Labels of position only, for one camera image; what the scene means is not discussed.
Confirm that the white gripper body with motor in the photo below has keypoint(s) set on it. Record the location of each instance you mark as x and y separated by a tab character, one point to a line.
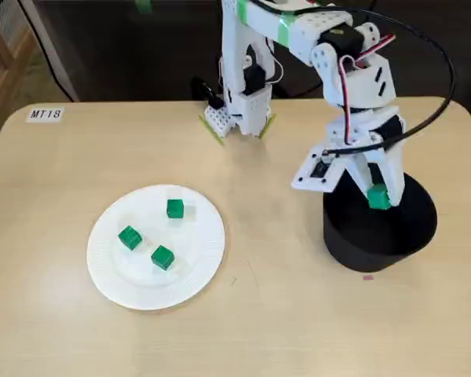
370	146

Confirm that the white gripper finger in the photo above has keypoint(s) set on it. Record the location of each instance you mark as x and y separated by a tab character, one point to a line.
394	173
363	170

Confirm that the green cube block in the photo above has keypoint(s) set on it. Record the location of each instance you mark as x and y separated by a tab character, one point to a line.
163	257
175	208
129	236
378	198

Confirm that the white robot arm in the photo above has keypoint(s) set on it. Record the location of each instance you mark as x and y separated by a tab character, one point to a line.
235	59

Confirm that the black pot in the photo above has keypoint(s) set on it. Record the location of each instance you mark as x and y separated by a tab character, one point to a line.
361	247

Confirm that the white paper plate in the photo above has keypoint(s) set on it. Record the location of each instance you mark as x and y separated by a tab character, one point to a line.
149	290

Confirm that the green tape strip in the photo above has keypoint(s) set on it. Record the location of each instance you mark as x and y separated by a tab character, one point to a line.
267	126
214	133

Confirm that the small pink sticker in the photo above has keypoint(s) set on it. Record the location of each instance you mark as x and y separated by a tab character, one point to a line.
367	277

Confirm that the black clamp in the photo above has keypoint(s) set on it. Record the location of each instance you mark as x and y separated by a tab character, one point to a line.
208	94

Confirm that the green tape piece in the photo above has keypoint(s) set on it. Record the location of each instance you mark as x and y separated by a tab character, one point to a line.
143	6

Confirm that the white MT18 label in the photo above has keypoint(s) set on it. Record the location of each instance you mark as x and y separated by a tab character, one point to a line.
45	114

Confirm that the grey metal pole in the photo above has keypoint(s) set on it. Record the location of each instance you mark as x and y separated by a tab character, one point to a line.
51	55

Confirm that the wooden furniture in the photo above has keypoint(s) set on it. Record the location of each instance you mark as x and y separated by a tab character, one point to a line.
0	78

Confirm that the wrist camera on white mount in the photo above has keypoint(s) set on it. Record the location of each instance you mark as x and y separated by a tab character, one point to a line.
310	180

